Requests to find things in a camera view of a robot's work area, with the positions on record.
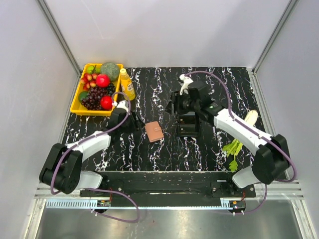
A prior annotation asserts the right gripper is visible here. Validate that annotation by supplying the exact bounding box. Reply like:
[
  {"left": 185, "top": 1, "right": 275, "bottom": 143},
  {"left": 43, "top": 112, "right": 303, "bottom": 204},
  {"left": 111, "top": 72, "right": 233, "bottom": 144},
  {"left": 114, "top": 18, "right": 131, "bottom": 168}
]
[{"left": 163, "top": 91, "right": 200, "bottom": 117}]

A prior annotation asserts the pink leather card holder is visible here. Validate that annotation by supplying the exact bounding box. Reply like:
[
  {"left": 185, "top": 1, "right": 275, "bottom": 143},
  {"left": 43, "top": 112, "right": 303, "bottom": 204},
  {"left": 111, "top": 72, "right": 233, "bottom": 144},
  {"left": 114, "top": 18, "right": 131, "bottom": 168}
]
[{"left": 145, "top": 121, "right": 164, "bottom": 142}]

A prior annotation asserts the black card box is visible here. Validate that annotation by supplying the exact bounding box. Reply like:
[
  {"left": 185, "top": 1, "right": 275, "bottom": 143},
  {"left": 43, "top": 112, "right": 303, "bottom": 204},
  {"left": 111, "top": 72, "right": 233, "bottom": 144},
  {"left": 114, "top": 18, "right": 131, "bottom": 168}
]
[{"left": 177, "top": 112, "right": 201, "bottom": 137}]

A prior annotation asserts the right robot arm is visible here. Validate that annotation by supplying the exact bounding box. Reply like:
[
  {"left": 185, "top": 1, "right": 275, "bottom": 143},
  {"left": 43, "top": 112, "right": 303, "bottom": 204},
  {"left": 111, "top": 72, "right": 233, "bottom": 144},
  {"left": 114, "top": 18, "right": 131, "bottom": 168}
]
[{"left": 165, "top": 80, "right": 290, "bottom": 197}]

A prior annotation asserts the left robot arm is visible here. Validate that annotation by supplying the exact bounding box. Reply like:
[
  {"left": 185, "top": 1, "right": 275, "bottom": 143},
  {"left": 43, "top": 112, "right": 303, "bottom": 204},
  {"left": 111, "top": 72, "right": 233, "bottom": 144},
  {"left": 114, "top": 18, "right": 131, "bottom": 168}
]
[{"left": 39, "top": 108, "right": 145, "bottom": 197}]

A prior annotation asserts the yellow juice bottle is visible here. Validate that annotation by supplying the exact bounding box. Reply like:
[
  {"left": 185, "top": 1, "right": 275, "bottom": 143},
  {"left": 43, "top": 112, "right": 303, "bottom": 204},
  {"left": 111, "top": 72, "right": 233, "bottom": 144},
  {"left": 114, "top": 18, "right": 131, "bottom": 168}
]
[{"left": 120, "top": 68, "right": 136, "bottom": 101}]

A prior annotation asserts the red pomegranate lower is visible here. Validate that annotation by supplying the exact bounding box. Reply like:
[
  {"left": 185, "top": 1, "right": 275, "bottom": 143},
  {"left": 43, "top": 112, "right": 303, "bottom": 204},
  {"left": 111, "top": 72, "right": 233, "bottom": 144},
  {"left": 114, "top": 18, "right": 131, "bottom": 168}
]
[{"left": 100, "top": 96, "right": 113, "bottom": 111}]

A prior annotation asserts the red pomegranate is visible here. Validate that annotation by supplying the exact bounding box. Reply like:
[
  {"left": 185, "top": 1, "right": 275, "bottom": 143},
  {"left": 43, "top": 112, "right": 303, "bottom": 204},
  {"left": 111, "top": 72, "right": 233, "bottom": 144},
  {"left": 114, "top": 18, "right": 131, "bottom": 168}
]
[
  {"left": 100, "top": 96, "right": 113, "bottom": 111},
  {"left": 96, "top": 74, "right": 110, "bottom": 88}
]

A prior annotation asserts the small black grape bunch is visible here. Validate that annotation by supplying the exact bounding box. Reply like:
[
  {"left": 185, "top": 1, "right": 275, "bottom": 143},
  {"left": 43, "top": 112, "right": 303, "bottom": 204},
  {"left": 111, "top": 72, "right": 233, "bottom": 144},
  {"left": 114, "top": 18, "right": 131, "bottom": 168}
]
[{"left": 107, "top": 83, "right": 116, "bottom": 96}]

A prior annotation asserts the dark purple grape bunch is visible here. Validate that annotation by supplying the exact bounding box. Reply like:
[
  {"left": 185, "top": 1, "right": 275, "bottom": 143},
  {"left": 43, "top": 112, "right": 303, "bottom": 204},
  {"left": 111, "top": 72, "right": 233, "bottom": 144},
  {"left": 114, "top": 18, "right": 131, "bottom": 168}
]
[{"left": 80, "top": 86, "right": 107, "bottom": 111}]

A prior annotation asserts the red pomegranate upper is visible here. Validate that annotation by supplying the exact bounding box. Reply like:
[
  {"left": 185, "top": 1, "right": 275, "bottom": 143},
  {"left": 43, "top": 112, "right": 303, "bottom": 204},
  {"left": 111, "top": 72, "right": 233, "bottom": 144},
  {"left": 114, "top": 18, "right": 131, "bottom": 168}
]
[{"left": 96, "top": 74, "right": 110, "bottom": 88}]

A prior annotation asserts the green melon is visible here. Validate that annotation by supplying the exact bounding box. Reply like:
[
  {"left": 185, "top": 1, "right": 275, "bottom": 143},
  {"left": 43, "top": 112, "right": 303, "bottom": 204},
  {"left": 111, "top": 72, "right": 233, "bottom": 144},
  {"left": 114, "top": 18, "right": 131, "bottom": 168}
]
[{"left": 100, "top": 62, "right": 120, "bottom": 82}]

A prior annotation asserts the yellow plastic tray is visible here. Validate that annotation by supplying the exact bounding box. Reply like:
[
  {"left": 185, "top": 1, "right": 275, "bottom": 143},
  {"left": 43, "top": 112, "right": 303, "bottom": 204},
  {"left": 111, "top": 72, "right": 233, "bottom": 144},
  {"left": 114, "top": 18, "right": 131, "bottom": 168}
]
[{"left": 70, "top": 63, "right": 124, "bottom": 117}]

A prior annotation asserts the small red fruit bunch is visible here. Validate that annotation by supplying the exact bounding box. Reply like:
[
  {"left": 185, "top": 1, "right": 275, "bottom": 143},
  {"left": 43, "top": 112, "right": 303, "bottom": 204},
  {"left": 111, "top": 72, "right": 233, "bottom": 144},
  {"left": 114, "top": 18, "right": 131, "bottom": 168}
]
[{"left": 80, "top": 73, "right": 98, "bottom": 91}]

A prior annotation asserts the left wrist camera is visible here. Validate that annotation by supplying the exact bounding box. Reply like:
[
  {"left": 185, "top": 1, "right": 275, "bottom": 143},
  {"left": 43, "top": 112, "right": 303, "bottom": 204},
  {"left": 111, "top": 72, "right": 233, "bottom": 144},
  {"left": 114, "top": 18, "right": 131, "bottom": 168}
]
[{"left": 112, "top": 100, "right": 131, "bottom": 112}]

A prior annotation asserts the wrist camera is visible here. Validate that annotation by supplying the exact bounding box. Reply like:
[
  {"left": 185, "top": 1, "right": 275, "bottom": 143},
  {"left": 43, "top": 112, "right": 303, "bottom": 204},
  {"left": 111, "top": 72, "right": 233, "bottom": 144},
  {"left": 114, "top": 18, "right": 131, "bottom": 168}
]
[
  {"left": 112, "top": 100, "right": 131, "bottom": 112},
  {"left": 179, "top": 74, "right": 193, "bottom": 96}
]

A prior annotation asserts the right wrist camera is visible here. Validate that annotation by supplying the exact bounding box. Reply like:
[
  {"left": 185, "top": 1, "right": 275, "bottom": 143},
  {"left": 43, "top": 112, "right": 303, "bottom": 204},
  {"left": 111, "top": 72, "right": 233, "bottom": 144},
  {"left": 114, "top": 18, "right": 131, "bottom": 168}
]
[{"left": 179, "top": 74, "right": 193, "bottom": 96}]

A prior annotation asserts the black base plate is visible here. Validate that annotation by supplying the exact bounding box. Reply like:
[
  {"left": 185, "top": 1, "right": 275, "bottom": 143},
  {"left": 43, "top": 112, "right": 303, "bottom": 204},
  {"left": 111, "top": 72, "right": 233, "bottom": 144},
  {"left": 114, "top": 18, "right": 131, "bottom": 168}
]
[{"left": 79, "top": 171, "right": 257, "bottom": 207}]

